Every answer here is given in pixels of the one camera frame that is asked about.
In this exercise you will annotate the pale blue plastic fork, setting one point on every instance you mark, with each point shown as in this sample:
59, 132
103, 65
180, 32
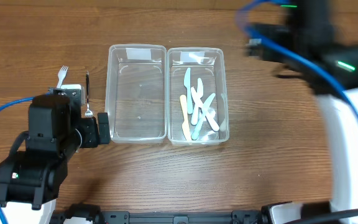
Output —
61, 76

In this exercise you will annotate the clear plastic container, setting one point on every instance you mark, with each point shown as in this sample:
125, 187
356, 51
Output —
208, 64
135, 93

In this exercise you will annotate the left clear plastic container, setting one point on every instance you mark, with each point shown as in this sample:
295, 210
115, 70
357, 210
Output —
135, 93

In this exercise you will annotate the teal plastic knife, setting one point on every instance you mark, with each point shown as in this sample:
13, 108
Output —
196, 132

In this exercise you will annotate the right clear plastic container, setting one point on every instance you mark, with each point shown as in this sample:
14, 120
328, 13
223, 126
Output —
208, 64

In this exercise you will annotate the yellow plastic knife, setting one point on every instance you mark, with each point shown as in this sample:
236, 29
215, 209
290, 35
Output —
185, 124

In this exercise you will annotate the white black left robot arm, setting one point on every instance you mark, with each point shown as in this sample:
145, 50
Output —
37, 163

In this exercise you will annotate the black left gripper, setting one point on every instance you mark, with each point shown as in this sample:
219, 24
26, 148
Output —
103, 128

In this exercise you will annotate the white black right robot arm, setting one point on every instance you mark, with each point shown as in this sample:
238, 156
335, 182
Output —
306, 43

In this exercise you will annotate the light blue plastic knife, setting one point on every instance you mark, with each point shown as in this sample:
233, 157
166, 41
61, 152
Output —
187, 84

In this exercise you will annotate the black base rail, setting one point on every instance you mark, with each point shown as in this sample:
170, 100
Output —
84, 213

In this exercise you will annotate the black handled metal fork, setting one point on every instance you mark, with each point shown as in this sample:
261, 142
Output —
88, 112

